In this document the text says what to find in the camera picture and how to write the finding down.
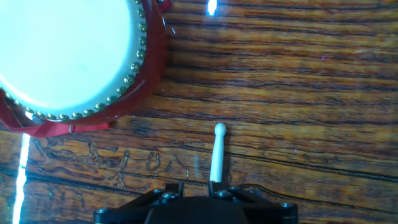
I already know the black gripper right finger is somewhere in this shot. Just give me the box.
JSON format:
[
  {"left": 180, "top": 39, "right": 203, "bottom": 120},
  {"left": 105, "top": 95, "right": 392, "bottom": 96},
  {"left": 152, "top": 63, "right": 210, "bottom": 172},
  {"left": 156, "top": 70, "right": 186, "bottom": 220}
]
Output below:
[{"left": 206, "top": 181, "right": 299, "bottom": 224}]

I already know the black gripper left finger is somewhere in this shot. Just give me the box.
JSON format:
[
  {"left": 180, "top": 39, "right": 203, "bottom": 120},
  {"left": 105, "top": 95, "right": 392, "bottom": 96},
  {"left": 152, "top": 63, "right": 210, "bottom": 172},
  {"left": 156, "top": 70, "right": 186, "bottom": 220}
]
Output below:
[{"left": 93, "top": 181, "right": 187, "bottom": 224}]

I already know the pale wooden drumstick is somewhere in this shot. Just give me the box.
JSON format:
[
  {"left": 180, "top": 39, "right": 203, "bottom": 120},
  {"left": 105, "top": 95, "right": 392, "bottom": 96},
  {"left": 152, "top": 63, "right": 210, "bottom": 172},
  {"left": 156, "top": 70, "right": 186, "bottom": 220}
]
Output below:
[{"left": 210, "top": 123, "right": 227, "bottom": 184}]

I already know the red drum white head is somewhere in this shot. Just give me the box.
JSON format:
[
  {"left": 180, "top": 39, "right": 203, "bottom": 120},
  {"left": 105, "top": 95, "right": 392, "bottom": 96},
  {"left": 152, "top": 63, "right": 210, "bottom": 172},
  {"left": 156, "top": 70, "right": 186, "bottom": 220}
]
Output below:
[{"left": 0, "top": 0, "right": 170, "bottom": 125}]

